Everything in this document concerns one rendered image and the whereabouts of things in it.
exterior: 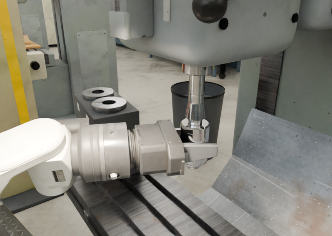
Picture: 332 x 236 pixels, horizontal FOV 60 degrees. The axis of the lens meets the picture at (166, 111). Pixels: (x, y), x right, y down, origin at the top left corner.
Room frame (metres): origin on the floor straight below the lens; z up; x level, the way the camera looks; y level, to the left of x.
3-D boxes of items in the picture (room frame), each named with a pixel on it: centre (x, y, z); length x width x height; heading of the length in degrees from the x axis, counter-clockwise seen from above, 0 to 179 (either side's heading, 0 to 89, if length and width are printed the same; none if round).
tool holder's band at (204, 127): (0.42, -0.05, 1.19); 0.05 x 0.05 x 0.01
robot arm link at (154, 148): (0.40, 0.04, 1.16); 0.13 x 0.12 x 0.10; 11
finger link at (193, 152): (0.39, -0.05, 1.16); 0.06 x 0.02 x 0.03; 101
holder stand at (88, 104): (0.75, 0.17, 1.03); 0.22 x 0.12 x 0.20; 29
